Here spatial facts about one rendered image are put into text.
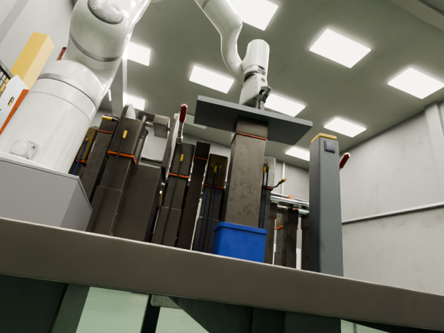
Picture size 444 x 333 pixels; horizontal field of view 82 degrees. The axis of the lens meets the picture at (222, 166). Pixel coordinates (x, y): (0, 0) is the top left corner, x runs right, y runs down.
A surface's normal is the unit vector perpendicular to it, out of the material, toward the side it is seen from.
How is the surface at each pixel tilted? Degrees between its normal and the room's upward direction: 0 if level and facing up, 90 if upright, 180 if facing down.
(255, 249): 90
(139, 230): 90
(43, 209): 90
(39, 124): 87
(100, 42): 158
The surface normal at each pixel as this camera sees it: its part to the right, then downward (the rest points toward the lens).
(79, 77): 0.65, -0.27
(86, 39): -0.21, 0.78
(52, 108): 0.46, -0.34
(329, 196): 0.18, -0.36
